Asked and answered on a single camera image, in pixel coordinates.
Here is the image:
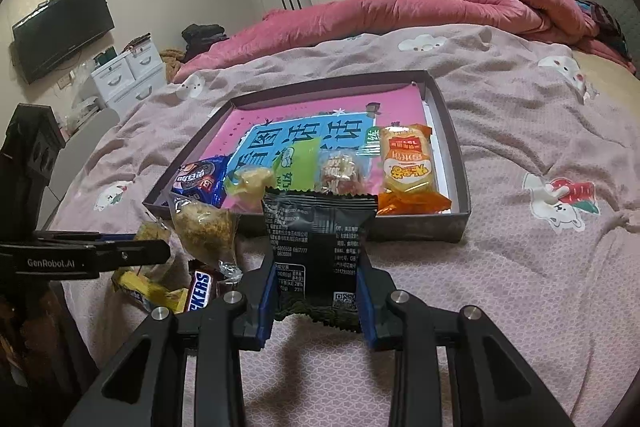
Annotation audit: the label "grey cardboard box tray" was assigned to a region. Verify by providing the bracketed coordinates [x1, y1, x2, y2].
[142, 69, 472, 244]

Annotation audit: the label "beige bed sheet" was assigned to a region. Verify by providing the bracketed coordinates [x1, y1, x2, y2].
[570, 49, 640, 98]

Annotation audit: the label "dark foil-wrapped candy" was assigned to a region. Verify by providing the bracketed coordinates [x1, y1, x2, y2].
[219, 259, 244, 283]

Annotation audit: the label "orange snack packet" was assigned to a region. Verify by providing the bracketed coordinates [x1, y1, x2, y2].
[376, 123, 453, 215]

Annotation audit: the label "clear meat floss packet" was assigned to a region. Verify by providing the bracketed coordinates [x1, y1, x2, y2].
[169, 197, 241, 265]

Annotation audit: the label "dark striped clothes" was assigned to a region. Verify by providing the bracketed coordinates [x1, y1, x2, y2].
[572, 0, 628, 58]

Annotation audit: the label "dark clothes pile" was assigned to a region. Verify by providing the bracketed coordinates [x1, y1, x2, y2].
[181, 23, 228, 62]

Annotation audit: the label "brown chocolate bar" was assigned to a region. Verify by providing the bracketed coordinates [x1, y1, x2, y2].
[184, 257, 226, 314]

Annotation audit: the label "black snack packet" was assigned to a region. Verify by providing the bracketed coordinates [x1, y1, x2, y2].
[261, 187, 377, 323]

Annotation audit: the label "pink book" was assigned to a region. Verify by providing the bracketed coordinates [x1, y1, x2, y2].
[200, 83, 433, 210]

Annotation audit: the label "pink quilt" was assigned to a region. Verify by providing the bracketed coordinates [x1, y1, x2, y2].
[172, 0, 636, 82]

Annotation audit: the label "clear nut candy packet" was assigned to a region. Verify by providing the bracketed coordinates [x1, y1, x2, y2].
[315, 149, 373, 195]

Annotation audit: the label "green snack packet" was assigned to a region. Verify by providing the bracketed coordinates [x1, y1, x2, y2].
[224, 139, 321, 210]

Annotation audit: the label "black television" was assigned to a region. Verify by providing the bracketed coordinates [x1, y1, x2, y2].
[11, 0, 116, 85]

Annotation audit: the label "white plastic bag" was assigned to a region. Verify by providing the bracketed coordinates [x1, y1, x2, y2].
[67, 94, 108, 130]

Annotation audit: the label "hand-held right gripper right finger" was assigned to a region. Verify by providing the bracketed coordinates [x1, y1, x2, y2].
[356, 252, 576, 427]

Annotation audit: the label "blue cookie packet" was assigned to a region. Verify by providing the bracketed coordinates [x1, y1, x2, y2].
[170, 154, 230, 208]

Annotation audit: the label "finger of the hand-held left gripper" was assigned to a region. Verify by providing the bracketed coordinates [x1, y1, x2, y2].
[35, 231, 138, 242]
[95, 239, 171, 267]

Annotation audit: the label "white drawer cabinet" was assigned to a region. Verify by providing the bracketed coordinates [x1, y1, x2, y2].
[91, 37, 167, 118]

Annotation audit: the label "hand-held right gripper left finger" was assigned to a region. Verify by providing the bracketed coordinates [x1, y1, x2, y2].
[62, 257, 278, 427]

